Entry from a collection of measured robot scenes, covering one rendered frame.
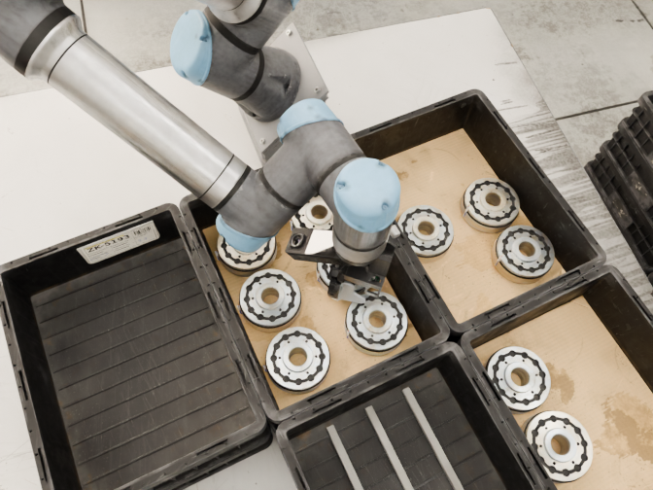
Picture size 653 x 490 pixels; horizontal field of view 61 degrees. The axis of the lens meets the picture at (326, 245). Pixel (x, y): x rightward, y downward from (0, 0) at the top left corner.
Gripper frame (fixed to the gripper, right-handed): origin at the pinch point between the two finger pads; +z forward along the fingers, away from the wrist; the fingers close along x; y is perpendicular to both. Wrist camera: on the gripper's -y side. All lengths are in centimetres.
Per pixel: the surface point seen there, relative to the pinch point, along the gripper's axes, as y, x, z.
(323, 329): 0.1, -8.3, 1.9
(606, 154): 60, 84, 53
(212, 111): -42, 35, 18
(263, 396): -3.8, -22.8, -9.0
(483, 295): 24.5, 7.0, 2.7
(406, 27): -7, 78, 20
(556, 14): 44, 184, 96
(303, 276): -6.3, -0.5, 2.4
